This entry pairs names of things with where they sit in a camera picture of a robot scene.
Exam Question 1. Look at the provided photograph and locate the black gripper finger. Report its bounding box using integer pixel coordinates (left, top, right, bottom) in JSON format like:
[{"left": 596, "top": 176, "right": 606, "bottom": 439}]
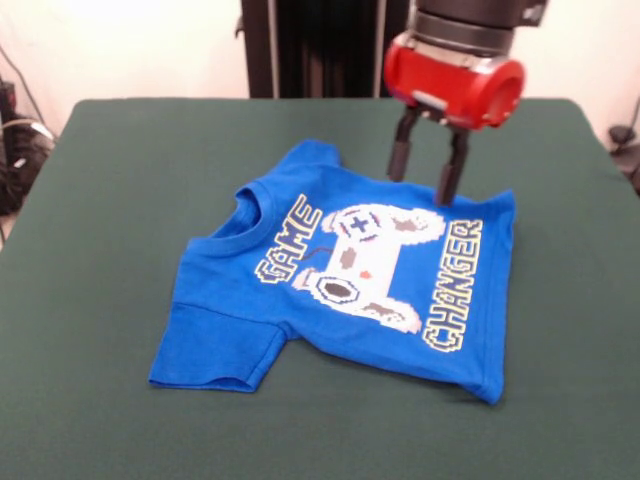
[
  {"left": 387, "top": 105, "right": 422, "bottom": 181},
  {"left": 435, "top": 127, "right": 472, "bottom": 207}
]

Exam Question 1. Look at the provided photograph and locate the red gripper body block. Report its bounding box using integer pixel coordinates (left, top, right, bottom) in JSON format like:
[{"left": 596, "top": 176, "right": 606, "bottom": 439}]
[{"left": 383, "top": 32, "right": 527, "bottom": 132}]

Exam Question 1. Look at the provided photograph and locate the blue printed shirt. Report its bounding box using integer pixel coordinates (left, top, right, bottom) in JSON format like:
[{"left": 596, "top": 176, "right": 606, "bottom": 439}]
[{"left": 147, "top": 138, "right": 516, "bottom": 405}]

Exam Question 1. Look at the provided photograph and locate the dark green tablecloth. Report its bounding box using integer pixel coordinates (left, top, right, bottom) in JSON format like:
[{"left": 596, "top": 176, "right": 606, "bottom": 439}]
[{"left": 0, "top": 97, "right": 640, "bottom": 480}]

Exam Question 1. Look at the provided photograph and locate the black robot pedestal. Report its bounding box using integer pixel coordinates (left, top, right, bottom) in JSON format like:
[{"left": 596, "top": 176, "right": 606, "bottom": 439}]
[{"left": 234, "top": 0, "right": 416, "bottom": 99}]

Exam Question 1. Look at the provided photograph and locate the black cable bundle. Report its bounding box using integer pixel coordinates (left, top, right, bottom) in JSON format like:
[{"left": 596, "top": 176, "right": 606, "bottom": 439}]
[{"left": 0, "top": 44, "right": 57, "bottom": 217}]

